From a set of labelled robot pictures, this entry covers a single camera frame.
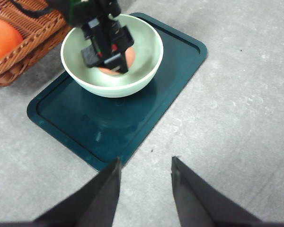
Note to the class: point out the beige egg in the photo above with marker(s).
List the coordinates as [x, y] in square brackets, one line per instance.
[130, 58]

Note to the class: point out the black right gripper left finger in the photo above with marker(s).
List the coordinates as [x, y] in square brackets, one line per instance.
[93, 205]

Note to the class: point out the brown wicker basket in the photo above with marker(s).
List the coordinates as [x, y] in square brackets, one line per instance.
[40, 35]

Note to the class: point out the orange fruit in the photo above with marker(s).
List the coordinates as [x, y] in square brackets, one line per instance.
[10, 37]

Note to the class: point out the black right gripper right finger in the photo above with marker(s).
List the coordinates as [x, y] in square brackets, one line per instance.
[199, 204]

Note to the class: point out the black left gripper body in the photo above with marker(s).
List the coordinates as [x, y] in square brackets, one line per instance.
[109, 39]

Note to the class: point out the light green ceramic bowl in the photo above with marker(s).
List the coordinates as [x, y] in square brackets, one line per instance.
[148, 48]

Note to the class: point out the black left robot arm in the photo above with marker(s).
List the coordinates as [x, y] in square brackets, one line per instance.
[76, 12]

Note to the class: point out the dark teal rectangular tray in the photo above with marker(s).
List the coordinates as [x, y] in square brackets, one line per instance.
[105, 129]

